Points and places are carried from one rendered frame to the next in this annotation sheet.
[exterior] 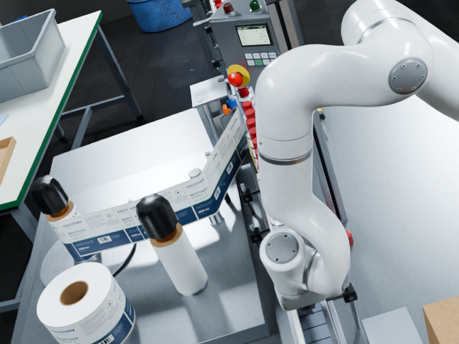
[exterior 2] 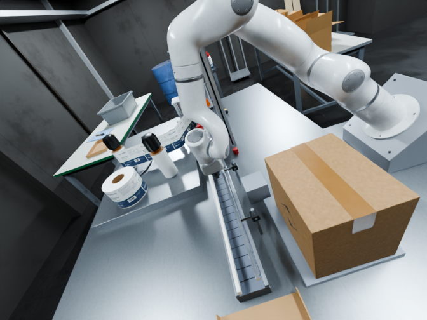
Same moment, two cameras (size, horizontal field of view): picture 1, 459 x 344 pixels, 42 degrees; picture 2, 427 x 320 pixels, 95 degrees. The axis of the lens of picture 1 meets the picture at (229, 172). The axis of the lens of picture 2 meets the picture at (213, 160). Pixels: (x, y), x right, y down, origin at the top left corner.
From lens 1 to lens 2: 0.44 m
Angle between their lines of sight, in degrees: 1
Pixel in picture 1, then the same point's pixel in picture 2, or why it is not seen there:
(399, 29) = not seen: outside the picture
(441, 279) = not seen: hidden behind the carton
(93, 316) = (124, 186)
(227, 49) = not seen: hidden behind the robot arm
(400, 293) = (258, 168)
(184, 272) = (166, 167)
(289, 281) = (200, 153)
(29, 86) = (122, 117)
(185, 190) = (168, 136)
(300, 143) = (193, 68)
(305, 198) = (201, 105)
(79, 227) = (125, 155)
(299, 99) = (187, 37)
